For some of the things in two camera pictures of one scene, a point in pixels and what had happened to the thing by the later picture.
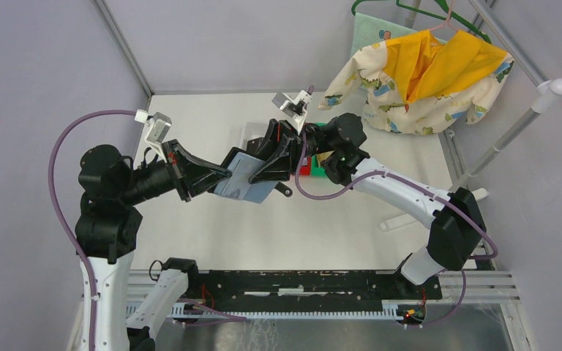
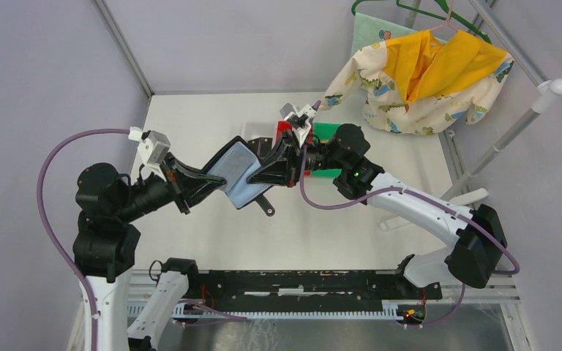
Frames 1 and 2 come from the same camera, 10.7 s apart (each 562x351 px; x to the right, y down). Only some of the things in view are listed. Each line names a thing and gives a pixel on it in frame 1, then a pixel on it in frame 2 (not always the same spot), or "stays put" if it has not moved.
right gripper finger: [278, 167] stays put
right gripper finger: [263, 148] → [281, 150]
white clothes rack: [547, 88] stays put
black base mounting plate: [311, 291] stays put
